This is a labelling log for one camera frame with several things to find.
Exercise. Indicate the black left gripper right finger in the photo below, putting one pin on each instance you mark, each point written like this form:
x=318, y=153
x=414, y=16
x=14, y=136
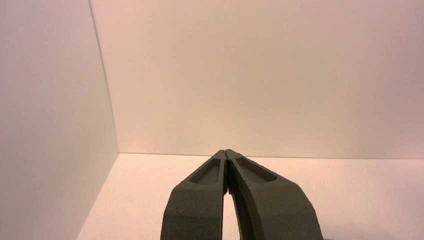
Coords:
x=275, y=208

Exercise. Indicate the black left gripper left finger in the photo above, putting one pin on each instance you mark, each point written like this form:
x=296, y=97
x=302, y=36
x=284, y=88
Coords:
x=195, y=208

